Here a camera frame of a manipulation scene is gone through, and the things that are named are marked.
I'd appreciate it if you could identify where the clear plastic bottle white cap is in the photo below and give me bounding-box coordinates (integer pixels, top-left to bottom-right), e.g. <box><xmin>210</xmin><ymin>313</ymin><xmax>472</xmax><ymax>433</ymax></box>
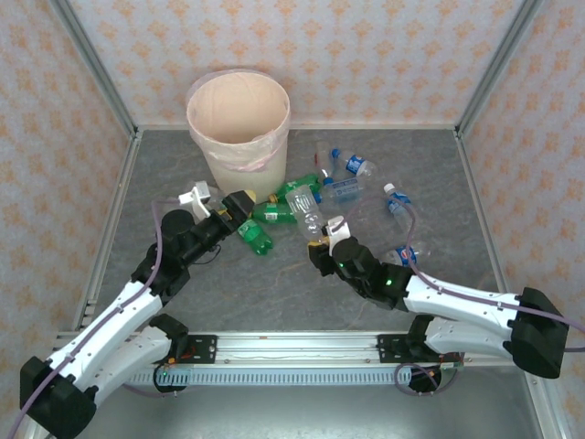
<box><xmin>285</xmin><ymin>185</ymin><xmax>328</xmax><ymax>243</ymax></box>

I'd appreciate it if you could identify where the green plastic bottle yellow cap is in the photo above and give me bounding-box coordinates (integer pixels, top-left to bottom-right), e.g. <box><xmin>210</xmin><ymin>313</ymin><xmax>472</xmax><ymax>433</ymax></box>
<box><xmin>236</xmin><ymin>219</ymin><xmax>274</xmax><ymax>256</ymax></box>
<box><xmin>267</xmin><ymin>173</ymin><xmax>321</xmax><ymax>205</ymax></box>
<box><xmin>250</xmin><ymin>201</ymin><xmax>301</xmax><ymax>226</ymax></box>

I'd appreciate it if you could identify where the clear bottle pale blue label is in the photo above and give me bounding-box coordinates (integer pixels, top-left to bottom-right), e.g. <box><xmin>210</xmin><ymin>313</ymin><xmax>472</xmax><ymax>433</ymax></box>
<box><xmin>314</xmin><ymin>177</ymin><xmax>366</xmax><ymax>204</ymax></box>

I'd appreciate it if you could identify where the cream plastic bin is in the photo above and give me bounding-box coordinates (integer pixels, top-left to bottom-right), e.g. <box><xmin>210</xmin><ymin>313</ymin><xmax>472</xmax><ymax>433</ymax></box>
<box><xmin>186</xmin><ymin>70</ymin><xmax>292</xmax><ymax>206</ymax></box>

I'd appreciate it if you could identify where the pink translucent bin bag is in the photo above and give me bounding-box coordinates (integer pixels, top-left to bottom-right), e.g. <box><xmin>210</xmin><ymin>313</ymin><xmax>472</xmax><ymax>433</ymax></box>
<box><xmin>186</xmin><ymin>68</ymin><xmax>293</xmax><ymax>173</ymax></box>

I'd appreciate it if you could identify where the clear bottle blue label white cap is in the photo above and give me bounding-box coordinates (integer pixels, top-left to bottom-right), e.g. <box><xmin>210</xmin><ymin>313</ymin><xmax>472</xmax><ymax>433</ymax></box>
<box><xmin>382</xmin><ymin>182</ymin><xmax>415</xmax><ymax>232</ymax></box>

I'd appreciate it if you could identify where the clear bottle red label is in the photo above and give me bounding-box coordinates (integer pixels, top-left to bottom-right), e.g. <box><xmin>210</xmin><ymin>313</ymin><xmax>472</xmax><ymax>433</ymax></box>
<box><xmin>314</xmin><ymin>141</ymin><xmax>335</xmax><ymax>185</ymax></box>

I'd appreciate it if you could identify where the grey metal lower panel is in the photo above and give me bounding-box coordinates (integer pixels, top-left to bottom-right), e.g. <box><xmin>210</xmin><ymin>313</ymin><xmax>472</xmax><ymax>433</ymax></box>
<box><xmin>86</xmin><ymin>383</ymin><xmax>557</xmax><ymax>439</ymax></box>

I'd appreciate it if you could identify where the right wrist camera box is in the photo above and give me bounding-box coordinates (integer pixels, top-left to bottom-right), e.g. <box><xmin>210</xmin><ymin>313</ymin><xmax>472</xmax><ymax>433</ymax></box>
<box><xmin>322</xmin><ymin>217</ymin><xmax>353</xmax><ymax>251</ymax></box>

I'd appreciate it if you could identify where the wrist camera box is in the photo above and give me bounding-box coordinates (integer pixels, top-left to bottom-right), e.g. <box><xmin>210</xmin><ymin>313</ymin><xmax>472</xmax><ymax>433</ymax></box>
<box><xmin>177</xmin><ymin>181</ymin><xmax>212</xmax><ymax>220</ymax></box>
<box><xmin>322</xmin><ymin>217</ymin><xmax>353</xmax><ymax>251</ymax></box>

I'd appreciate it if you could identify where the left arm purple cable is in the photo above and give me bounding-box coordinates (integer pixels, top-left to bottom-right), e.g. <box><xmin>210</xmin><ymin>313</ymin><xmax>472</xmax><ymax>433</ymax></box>
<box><xmin>0</xmin><ymin>197</ymin><xmax>184</xmax><ymax>439</ymax></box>

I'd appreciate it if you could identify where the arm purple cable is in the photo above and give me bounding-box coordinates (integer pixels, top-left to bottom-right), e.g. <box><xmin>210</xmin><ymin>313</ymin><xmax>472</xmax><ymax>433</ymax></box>
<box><xmin>345</xmin><ymin>197</ymin><xmax>585</xmax><ymax>397</ymax></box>
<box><xmin>0</xmin><ymin>197</ymin><xmax>184</xmax><ymax>439</ymax></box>

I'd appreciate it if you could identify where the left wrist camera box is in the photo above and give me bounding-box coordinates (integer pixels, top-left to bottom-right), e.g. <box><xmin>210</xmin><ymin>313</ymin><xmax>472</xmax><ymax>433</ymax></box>
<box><xmin>177</xmin><ymin>181</ymin><xmax>212</xmax><ymax>220</ymax></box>

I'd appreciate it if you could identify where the left gripper thin black cable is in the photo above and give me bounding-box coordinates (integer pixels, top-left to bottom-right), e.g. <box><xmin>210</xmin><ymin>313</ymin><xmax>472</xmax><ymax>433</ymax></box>
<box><xmin>190</xmin><ymin>244</ymin><xmax>225</xmax><ymax>267</ymax></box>

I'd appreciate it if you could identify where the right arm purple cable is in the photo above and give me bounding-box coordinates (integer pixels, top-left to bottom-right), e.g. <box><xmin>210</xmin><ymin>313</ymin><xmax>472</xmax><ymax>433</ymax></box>
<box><xmin>345</xmin><ymin>197</ymin><xmax>585</xmax><ymax>397</ymax></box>

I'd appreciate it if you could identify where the aluminium table edge rail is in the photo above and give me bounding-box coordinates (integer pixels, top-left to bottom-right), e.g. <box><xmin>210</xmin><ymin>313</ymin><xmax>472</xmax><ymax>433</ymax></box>
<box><xmin>453</xmin><ymin>129</ymin><xmax>513</xmax><ymax>298</ymax></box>
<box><xmin>135</xmin><ymin>122</ymin><xmax>459</xmax><ymax>132</ymax></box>
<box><xmin>72</xmin><ymin>130</ymin><xmax>144</xmax><ymax>333</ymax></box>

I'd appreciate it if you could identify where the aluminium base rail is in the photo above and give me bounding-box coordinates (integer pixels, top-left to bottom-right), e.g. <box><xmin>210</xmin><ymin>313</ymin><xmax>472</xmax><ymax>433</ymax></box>
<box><xmin>54</xmin><ymin>331</ymin><xmax>548</xmax><ymax>367</ymax></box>

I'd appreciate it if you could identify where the grey slotted cable duct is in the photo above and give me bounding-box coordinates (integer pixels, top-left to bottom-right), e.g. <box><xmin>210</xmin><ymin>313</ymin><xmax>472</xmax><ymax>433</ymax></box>
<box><xmin>122</xmin><ymin>368</ymin><xmax>534</xmax><ymax>386</ymax></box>

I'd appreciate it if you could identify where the aluminium frame post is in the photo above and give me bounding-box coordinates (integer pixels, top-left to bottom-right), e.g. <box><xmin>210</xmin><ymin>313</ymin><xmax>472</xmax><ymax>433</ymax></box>
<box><xmin>48</xmin><ymin>0</ymin><xmax>141</xmax><ymax>141</ymax></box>
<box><xmin>454</xmin><ymin>0</ymin><xmax>548</xmax><ymax>138</ymax></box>

